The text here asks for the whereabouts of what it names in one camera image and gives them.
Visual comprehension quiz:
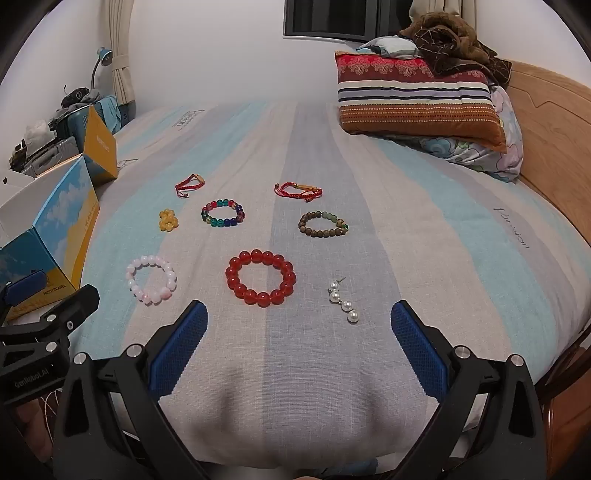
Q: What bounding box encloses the grey suitcase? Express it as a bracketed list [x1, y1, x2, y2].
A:
[18, 135, 80, 177]

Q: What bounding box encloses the light blue small pillow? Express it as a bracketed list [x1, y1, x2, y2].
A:
[355, 37, 422, 61]

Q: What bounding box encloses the sky print cardboard box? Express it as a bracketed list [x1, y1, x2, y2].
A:
[0, 104, 120, 324]

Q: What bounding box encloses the pink bead bracelet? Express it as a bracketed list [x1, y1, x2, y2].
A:
[126, 255, 178, 304]

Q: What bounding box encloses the multicolour glass bead bracelet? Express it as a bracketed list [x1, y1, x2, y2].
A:
[201, 199, 246, 229]

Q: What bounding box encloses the red string bracelet gold bead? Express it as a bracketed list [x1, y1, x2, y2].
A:
[175, 173, 206, 199]

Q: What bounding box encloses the red striped folded quilt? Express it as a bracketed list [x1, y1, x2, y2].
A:
[335, 51, 509, 154]

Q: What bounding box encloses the teal suitcase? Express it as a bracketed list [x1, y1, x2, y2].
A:
[48, 95, 124, 136]

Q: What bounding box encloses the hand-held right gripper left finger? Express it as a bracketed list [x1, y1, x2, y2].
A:
[51, 299, 208, 480]

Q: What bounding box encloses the blue desk lamp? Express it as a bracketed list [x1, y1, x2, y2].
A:
[90, 46, 114, 91]

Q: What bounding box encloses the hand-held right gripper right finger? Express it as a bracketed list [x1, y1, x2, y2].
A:
[390, 299, 549, 480]

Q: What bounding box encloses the dark window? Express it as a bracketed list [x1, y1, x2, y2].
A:
[283, 0, 416, 43]

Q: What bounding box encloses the green bead bracelet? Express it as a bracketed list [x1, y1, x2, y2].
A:
[298, 210, 349, 236]

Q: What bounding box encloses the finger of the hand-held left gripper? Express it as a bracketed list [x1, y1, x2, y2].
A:
[0, 285, 101, 356]
[0, 271, 48, 319]

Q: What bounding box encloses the brown blanket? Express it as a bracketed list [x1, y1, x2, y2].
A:
[399, 12, 513, 91]

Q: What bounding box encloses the floral pillow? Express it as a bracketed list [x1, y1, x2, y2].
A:
[406, 85, 525, 184]

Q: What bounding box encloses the dark clutter pile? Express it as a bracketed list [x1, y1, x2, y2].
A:
[59, 85, 100, 110]

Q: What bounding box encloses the cream curtain with tieback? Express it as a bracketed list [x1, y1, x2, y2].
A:
[104, 0, 138, 106]

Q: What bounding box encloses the red string bracelet gold tube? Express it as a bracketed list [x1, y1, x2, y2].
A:
[274, 182, 323, 201]

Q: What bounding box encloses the striped bed sheet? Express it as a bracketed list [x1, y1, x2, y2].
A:
[69, 99, 583, 480]

